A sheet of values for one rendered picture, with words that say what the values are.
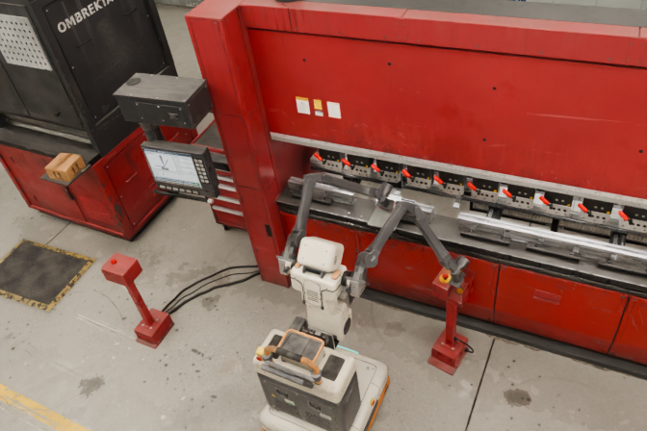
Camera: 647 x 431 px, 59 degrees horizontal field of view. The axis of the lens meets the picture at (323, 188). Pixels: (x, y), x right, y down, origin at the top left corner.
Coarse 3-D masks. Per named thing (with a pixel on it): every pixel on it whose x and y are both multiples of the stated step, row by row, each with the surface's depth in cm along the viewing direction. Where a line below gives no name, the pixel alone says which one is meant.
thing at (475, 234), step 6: (462, 228) 365; (468, 228) 364; (462, 234) 362; (468, 234) 360; (474, 234) 360; (480, 234) 359; (486, 234) 358; (492, 234) 358; (480, 240) 359; (486, 240) 357; (492, 240) 355; (498, 240) 354; (504, 240) 353
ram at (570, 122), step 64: (256, 64) 349; (320, 64) 329; (384, 64) 311; (448, 64) 294; (512, 64) 280; (576, 64) 266; (320, 128) 361; (384, 128) 339; (448, 128) 320; (512, 128) 303; (576, 128) 287; (640, 128) 273; (576, 192) 312; (640, 192) 295
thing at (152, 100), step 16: (128, 80) 345; (144, 80) 343; (160, 80) 341; (176, 80) 339; (192, 80) 336; (128, 96) 332; (144, 96) 329; (160, 96) 327; (176, 96) 325; (192, 96) 324; (208, 96) 341; (128, 112) 342; (144, 112) 336; (160, 112) 332; (176, 112) 327; (192, 112) 327; (208, 112) 343; (144, 128) 360; (192, 128) 332
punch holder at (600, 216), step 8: (584, 200) 313; (592, 200) 310; (600, 200) 309; (592, 208) 314; (600, 208) 312; (608, 208) 309; (584, 216) 319; (592, 216) 317; (600, 216) 315; (608, 216) 312
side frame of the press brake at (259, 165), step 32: (224, 0) 330; (192, 32) 326; (224, 32) 316; (224, 64) 332; (224, 96) 349; (256, 96) 359; (224, 128) 368; (256, 128) 367; (256, 160) 375; (288, 160) 416; (256, 192) 397; (256, 224) 422; (256, 256) 450; (288, 288) 461
